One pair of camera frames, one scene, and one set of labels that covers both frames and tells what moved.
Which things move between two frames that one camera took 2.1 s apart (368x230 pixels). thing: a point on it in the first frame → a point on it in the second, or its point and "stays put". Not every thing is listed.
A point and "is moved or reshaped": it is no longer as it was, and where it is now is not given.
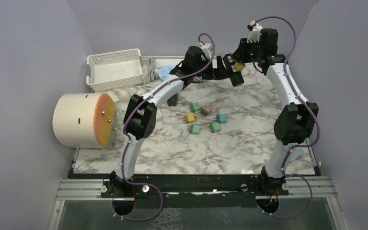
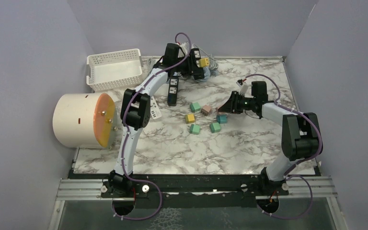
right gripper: [239, 55] → [232, 105]
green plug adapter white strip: [194, 129] stays put
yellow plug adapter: [239, 66] is moved or reshaped
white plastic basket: [114, 70] stays put
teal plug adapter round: [221, 118] stays put
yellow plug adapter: [189, 118] stays put
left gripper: [218, 73] → [189, 70]
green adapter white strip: [195, 106] stays put
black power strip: [235, 75] is moved or reshaped
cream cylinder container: [85, 120] stays put
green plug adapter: [215, 127] stays put
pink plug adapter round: [206, 109] stays put
